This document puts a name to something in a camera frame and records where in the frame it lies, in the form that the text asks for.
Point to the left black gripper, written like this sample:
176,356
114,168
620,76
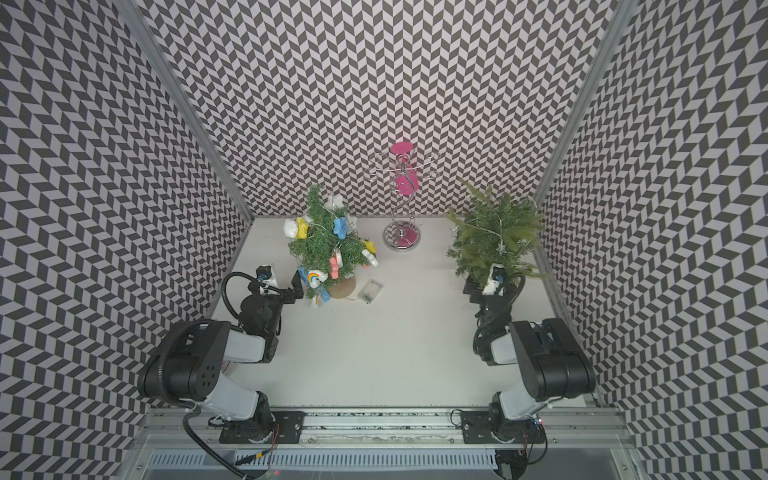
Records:
290,297

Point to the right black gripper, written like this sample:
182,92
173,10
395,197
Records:
476,290

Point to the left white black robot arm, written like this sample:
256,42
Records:
186,368

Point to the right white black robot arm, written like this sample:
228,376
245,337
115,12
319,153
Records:
551,363

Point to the left green christmas tree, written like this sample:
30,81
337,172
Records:
327,240

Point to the right green fern tree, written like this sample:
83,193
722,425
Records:
495,237

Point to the clear battery box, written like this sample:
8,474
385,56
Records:
370,291

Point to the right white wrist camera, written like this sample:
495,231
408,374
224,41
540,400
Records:
495,283

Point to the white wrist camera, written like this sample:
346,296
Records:
495,283
266,279

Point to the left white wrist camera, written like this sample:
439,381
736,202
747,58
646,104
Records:
266,279

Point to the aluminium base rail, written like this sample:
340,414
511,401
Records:
351,443

